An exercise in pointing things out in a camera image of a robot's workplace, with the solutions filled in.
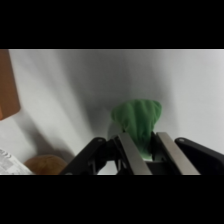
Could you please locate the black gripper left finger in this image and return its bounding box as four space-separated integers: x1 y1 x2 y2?
117 132 153 176

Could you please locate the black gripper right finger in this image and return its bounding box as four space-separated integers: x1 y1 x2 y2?
155 131 201 176

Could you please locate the green plush triangle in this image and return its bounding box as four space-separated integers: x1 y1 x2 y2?
110 98 163 160

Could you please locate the brown plush toy with tag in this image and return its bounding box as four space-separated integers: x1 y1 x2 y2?
0 148 68 176

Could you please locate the wooden block with blue circle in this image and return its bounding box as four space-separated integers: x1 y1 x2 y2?
0 49 22 122

